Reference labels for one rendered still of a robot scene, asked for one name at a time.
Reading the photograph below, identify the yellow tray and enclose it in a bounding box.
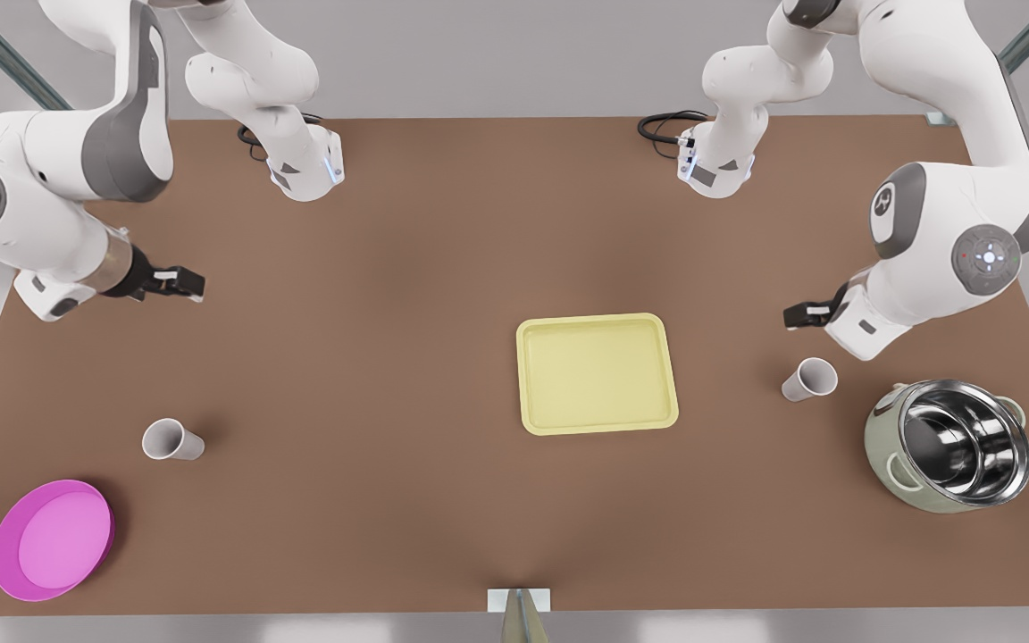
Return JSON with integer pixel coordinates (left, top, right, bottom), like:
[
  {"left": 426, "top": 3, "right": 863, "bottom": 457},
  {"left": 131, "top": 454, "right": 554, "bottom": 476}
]
[{"left": 515, "top": 313, "right": 681, "bottom": 437}]

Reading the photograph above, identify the black cable loop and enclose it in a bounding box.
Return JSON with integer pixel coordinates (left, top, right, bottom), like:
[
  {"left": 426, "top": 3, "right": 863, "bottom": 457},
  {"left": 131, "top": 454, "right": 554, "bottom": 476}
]
[
  {"left": 237, "top": 113, "right": 325, "bottom": 163},
  {"left": 637, "top": 110, "right": 712, "bottom": 162}
]

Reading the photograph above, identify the pink plate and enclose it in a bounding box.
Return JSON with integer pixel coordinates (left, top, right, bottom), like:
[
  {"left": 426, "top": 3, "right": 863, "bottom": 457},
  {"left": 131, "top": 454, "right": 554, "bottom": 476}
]
[{"left": 0, "top": 479, "right": 115, "bottom": 602}]

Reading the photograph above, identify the white cup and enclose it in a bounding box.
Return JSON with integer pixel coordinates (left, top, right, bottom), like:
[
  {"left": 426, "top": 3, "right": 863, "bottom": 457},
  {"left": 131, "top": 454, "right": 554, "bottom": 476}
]
[
  {"left": 141, "top": 418, "right": 206, "bottom": 463},
  {"left": 781, "top": 356, "right": 839, "bottom": 403}
]

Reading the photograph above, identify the silver frame post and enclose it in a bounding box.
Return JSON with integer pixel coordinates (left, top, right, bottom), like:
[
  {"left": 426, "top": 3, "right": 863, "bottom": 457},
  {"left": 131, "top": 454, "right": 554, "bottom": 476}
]
[
  {"left": 487, "top": 587, "right": 552, "bottom": 643},
  {"left": 925, "top": 0, "right": 1029, "bottom": 128},
  {"left": 0, "top": 0, "right": 74, "bottom": 113}
]

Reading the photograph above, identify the green steel pot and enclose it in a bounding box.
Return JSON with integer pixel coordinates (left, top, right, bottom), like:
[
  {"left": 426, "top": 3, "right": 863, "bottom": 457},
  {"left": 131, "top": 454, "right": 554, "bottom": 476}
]
[{"left": 864, "top": 379, "right": 1029, "bottom": 514}]

